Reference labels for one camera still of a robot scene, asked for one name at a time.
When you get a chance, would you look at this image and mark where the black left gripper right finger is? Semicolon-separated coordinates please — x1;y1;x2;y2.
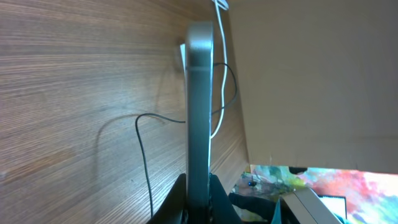
210;174;242;224

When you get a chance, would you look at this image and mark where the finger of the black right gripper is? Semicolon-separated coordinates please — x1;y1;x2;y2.
228;193;276;221

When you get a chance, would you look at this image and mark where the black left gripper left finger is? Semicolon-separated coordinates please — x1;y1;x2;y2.
147;174;187;224

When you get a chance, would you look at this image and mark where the blue Galaxy S25 smartphone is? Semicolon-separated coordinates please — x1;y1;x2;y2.
186;21;214;223

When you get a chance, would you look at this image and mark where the white power strip socket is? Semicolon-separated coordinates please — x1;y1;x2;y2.
180;44;186;73

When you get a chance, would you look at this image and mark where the white box in background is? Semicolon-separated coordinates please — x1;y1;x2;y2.
279;188;341;224

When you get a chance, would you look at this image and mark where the colourful patterned cloth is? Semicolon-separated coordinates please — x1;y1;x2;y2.
232;165;397;223

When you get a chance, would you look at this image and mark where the white power strip cord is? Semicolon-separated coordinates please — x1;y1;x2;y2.
210;0;230;139

